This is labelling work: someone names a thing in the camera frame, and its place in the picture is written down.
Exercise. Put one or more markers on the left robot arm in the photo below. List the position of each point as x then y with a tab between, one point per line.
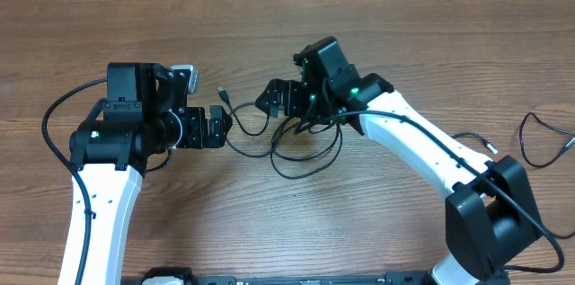
145	112

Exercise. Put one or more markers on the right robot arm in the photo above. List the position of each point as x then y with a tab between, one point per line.
491	213

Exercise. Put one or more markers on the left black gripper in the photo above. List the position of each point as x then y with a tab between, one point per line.
197	138

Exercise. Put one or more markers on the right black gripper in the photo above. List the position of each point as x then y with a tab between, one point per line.
292	89

